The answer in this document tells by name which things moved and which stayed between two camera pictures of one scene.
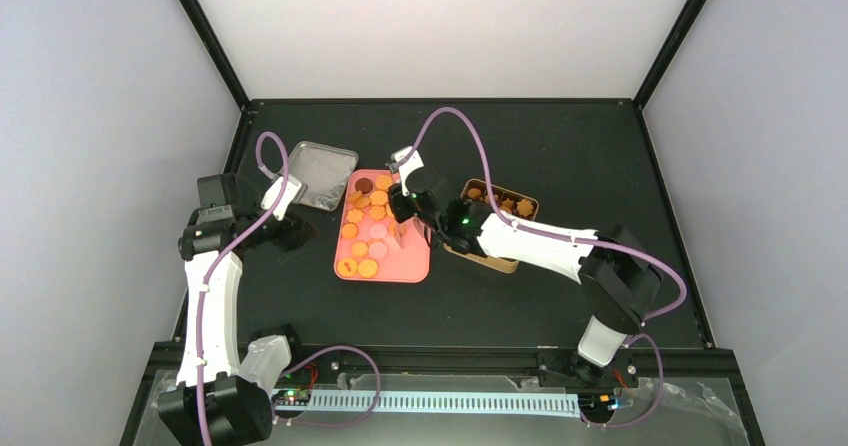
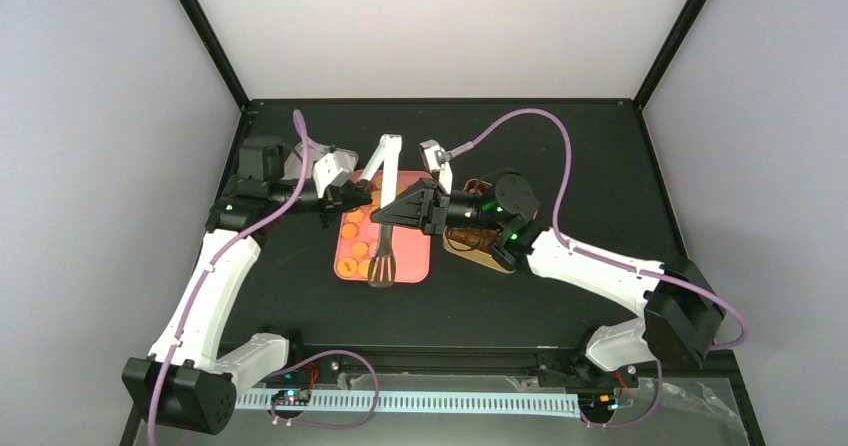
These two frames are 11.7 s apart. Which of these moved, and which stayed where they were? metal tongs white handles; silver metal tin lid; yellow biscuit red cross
Moved: metal tongs white handles
Stayed: yellow biscuit red cross; silver metal tin lid
